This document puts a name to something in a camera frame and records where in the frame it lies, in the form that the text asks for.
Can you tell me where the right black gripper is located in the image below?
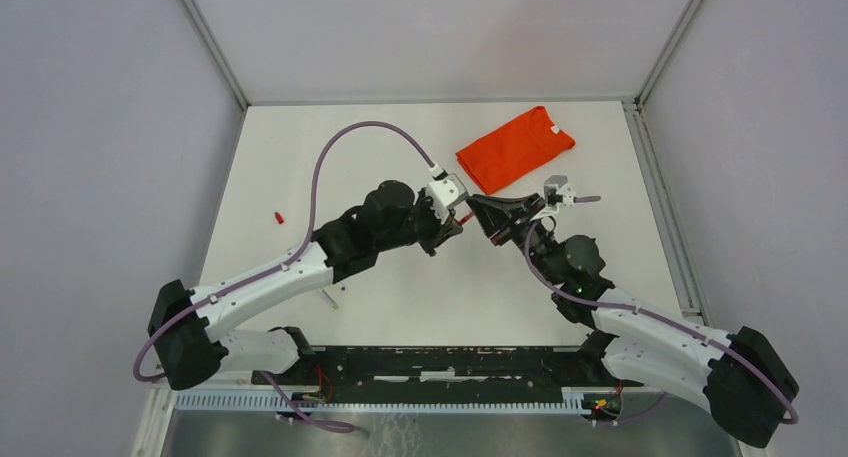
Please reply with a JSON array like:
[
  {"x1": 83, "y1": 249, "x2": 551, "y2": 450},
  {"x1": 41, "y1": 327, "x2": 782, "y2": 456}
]
[{"x1": 464, "y1": 196, "x2": 560, "y2": 288}]

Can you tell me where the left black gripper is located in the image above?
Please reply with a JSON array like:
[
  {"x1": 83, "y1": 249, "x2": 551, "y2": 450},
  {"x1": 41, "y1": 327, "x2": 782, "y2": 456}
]
[{"x1": 375, "y1": 183, "x2": 462, "y2": 252}]

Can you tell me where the red orange pen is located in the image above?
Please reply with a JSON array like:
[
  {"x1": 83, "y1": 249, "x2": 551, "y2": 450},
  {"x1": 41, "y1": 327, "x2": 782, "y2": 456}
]
[{"x1": 458, "y1": 212, "x2": 475, "y2": 226}]

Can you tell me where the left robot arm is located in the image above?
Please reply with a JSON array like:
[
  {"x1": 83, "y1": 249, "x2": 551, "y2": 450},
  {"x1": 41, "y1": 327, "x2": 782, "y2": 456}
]
[{"x1": 140, "y1": 175, "x2": 468, "y2": 391}]

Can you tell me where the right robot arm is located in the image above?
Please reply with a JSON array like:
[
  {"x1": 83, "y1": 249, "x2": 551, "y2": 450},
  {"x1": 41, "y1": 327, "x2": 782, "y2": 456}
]
[{"x1": 468, "y1": 194, "x2": 799, "y2": 448}]

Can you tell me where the thin green-tip pen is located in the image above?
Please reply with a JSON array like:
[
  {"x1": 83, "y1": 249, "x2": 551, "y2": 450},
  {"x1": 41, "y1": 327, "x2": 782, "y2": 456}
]
[{"x1": 321, "y1": 289, "x2": 340, "y2": 310}]

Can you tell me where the folded orange cloth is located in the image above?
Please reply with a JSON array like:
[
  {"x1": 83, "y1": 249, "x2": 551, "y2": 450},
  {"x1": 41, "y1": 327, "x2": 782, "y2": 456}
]
[{"x1": 456, "y1": 106, "x2": 576, "y2": 195}]

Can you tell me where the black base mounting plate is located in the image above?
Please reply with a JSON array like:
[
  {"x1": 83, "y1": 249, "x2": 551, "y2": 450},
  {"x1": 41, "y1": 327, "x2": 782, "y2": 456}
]
[{"x1": 273, "y1": 346, "x2": 635, "y2": 404}]

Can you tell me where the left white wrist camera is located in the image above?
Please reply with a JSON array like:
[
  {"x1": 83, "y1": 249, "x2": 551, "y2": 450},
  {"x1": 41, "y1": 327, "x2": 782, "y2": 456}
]
[{"x1": 424, "y1": 164, "x2": 468, "y2": 224}]

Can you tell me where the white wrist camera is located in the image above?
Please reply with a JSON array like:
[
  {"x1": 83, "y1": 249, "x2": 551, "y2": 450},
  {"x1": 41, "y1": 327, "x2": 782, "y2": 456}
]
[
  {"x1": 531, "y1": 175, "x2": 576, "y2": 221},
  {"x1": 424, "y1": 164, "x2": 468, "y2": 224}
]

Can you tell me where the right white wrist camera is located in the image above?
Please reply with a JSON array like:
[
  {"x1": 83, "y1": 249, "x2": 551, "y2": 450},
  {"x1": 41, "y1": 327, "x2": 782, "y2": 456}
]
[{"x1": 531, "y1": 175, "x2": 576, "y2": 221}]

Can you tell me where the white slotted cable duct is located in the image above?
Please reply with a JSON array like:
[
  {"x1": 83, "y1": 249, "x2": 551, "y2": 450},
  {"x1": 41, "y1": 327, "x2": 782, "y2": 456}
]
[{"x1": 173, "y1": 389, "x2": 594, "y2": 417}]

